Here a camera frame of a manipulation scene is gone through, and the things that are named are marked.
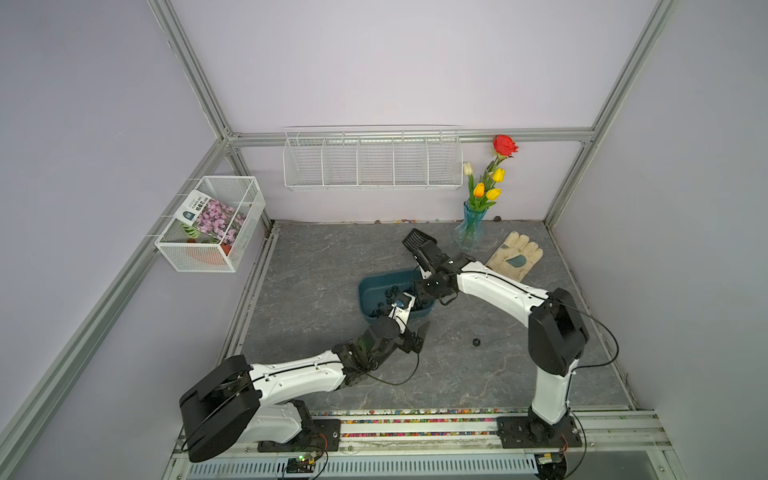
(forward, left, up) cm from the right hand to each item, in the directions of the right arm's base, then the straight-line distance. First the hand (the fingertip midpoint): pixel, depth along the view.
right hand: (422, 289), depth 91 cm
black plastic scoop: (+28, 0, -8) cm, 29 cm away
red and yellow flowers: (+22, -19, +20) cm, 35 cm away
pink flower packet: (+5, +54, +26) cm, 60 cm away
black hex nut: (-12, +12, +10) cm, 20 cm away
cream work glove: (+18, -36, -8) cm, 41 cm away
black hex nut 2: (+4, +11, -8) cm, 14 cm away
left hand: (-12, +3, +5) cm, 13 cm away
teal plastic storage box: (+5, +14, -10) cm, 18 cm away
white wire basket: (-1, +61, +21) cm, 65 cm away
